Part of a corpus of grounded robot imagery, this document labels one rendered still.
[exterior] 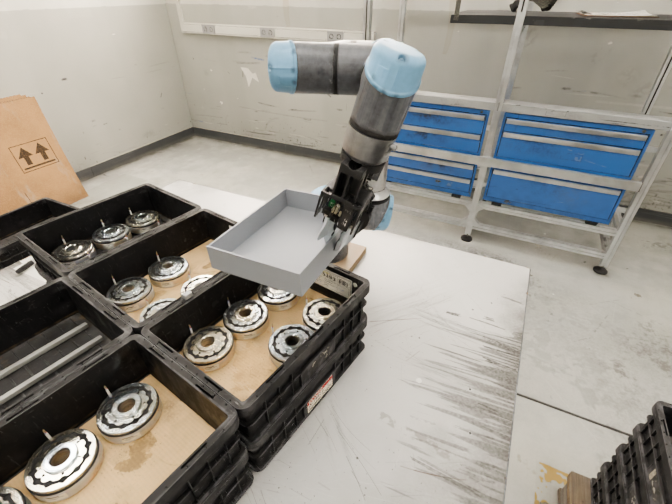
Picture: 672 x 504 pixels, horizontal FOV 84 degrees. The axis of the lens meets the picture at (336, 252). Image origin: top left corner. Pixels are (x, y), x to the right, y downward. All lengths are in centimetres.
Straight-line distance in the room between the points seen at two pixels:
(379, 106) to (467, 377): 71
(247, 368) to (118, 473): 27
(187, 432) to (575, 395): 168
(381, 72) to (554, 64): 282
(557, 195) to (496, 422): 188
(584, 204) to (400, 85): 222
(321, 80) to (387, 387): 68
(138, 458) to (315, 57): 71
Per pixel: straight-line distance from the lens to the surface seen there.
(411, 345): 105
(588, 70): 331
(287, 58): 64
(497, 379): 104
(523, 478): 176
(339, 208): 62
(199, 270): 112
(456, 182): 266
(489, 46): 330
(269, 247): 78
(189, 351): 87
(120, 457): 81
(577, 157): 256
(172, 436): 80
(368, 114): 54
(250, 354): 86
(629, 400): 218
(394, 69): 52
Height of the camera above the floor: 148
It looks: 36 degrees down
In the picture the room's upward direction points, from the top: straight up
